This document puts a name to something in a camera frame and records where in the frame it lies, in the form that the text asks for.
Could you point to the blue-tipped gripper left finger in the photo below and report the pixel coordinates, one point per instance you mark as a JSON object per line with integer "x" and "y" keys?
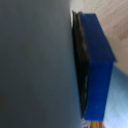
{"x": 36, "y": 66}

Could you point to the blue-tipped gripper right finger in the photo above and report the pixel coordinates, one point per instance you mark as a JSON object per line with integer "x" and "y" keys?
{"x": 98, "y": 76}

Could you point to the yellow red food box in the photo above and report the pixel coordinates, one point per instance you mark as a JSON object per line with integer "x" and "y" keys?
{"x": 95, "y": 125}

